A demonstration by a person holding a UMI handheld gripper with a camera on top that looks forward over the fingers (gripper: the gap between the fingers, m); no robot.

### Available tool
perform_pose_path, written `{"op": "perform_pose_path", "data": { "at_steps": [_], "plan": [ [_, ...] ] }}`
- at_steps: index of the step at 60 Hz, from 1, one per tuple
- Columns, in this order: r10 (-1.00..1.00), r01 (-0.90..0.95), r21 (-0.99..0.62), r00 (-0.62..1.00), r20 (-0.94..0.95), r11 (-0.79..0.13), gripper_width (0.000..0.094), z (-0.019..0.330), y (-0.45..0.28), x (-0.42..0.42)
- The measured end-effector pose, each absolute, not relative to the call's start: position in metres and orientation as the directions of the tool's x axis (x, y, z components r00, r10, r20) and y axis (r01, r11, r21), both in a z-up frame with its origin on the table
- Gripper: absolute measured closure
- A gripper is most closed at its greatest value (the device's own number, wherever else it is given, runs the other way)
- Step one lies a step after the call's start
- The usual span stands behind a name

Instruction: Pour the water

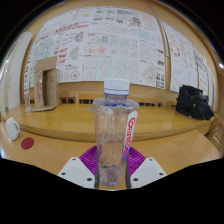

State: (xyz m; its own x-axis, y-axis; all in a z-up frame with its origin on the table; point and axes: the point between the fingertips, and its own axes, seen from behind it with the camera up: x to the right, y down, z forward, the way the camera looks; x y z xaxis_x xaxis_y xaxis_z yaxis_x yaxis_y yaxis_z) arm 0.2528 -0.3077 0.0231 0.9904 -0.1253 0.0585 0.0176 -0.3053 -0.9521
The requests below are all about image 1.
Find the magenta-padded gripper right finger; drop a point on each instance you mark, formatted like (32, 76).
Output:
(148, 170)

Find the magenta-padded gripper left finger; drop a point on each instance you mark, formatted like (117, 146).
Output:
(78, 170)

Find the clear plastic water bottle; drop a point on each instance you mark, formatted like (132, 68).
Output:
(111, 133)

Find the flat round red coaster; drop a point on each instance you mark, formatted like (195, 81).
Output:
(27, 143)

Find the wooden chair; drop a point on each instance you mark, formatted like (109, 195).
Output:
(217, 133)

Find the white ceramic mug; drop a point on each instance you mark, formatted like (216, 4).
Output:
(12, 128)

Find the black bag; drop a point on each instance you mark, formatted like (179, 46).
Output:
(193, 103)

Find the white standing air conditioner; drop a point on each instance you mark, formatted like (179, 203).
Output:
(18, 66)

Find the narrow printed wall poster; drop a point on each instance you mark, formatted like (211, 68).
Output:
(186, 60)

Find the large printed wall poster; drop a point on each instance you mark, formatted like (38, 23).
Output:
(110, 40)

